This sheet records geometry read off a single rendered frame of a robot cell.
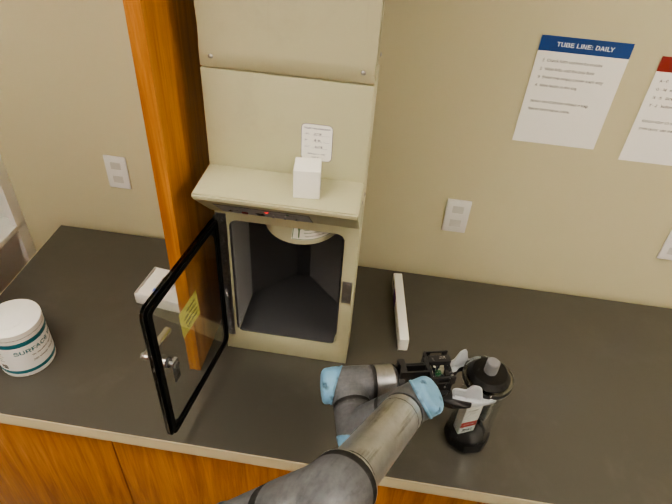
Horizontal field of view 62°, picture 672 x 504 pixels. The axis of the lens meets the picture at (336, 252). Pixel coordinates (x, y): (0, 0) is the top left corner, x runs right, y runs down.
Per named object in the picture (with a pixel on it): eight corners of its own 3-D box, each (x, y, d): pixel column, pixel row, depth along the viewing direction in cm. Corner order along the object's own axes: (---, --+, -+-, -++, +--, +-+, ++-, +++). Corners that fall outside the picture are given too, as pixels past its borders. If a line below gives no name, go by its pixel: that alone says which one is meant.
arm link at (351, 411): (379, 437, 100) (369, 383, 108) (330, 459, 104) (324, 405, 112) (403, 449, 105) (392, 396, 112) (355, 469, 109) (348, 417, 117)
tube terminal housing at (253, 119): (250, 283, 171) (236, 23, 121) (356, 298, 168) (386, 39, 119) (227, 346, 152) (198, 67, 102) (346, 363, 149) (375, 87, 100)
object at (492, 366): (501, 364, 125) (509, 345, 121) (513, 399, 118) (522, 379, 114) (460, 364, 124) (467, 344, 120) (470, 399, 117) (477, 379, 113)
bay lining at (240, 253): (260, 267, 165) (256, 162, 143) (347, 279, 163) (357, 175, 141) (237, 328, 147) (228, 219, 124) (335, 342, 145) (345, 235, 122)
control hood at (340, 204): (212, 202, 121) (208, 162, 115) (361, 222, 119) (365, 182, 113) (194, 235, 113) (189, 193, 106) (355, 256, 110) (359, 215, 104)
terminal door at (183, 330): (229, 339, 147) (216, 215, 121) (171, 438, 124) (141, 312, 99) (226, 338, 147) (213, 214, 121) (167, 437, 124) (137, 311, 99)
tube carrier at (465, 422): (480, 411, 138) (503, 354, 125) (495, 450, 130) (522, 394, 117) (438, 413, 137) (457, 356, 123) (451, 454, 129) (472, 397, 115)
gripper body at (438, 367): (460, 378, 113) (402, 381, 111) (452, 403, 118) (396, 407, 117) (450, 348, 119) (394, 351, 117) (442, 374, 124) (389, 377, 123)
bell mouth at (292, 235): (275, 195, 141) (274, 177, 138) (344, 204, 140) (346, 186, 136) (257, 239, 128) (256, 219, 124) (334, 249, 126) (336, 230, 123)
